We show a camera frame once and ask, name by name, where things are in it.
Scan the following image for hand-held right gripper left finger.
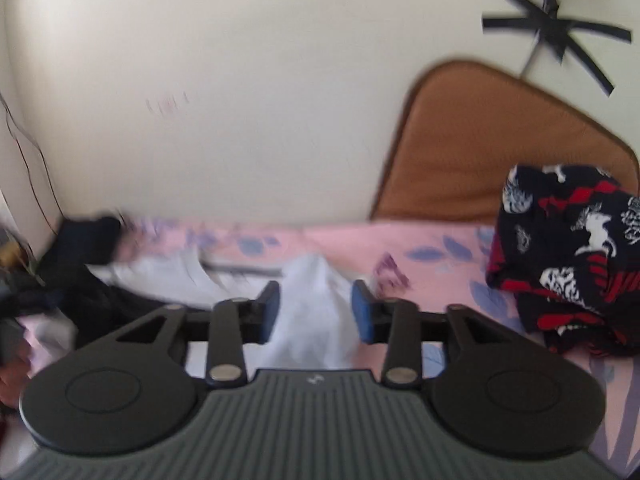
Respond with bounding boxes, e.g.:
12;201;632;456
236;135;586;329
116;280;282;390

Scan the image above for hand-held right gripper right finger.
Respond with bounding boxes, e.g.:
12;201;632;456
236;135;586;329
351;280;507;390

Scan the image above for white cloth garment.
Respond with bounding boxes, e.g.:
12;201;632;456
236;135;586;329
87;252;362;380

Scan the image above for pink floral bedsheet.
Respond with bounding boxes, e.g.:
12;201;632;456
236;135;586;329
0;215;640;480

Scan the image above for dark cloth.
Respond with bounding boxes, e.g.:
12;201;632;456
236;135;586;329
30;259;173;352

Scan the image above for black rolled cloth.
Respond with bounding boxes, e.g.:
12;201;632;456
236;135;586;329
56;215;125;267

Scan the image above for brown seat cushion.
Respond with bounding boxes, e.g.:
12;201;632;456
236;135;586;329
370;60;640;223

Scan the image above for black red printed garment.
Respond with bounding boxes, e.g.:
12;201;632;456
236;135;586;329
486;164;640;358

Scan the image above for black tape cross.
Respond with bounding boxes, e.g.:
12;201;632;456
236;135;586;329
481;0;634;97

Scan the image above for thin wall cable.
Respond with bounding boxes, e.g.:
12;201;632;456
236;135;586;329
0;91;58;233

